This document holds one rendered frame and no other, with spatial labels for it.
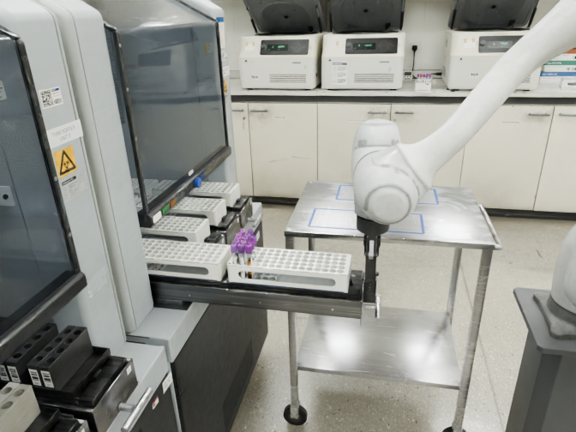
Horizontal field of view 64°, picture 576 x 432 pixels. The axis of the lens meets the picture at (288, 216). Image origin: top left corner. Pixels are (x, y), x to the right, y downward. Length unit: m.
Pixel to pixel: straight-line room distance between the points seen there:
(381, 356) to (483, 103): 1.10
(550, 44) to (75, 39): 0.86
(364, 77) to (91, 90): 2.51
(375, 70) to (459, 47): 0.55
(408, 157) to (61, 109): 0.61
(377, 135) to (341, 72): 2.37
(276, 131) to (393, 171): 2.69
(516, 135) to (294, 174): 1.56
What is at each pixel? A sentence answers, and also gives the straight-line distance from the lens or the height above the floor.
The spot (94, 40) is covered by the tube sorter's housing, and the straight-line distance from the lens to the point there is 1.01.
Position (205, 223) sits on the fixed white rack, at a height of 0.86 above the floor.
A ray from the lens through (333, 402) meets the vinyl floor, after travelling 1.98.
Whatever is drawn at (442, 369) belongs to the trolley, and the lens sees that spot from 1.76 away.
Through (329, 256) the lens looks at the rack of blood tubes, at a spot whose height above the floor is 0.86.
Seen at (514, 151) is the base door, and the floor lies 0.51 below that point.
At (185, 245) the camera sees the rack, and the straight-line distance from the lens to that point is 1.25.
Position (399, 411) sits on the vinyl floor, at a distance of 1.98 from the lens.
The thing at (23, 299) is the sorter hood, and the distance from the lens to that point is 0.84.
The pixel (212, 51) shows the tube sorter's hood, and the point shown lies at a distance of 1.53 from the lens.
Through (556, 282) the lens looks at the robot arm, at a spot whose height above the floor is 0.81.
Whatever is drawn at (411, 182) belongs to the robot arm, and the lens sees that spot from 0.81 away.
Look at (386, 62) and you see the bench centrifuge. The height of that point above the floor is 1.09.
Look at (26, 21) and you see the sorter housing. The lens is 0.87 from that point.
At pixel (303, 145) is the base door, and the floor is 0.51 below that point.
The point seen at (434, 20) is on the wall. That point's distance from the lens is 3.90.
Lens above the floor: 1.43
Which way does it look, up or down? 24 degrees down
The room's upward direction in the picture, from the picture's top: 2 degrees counter-clockwise
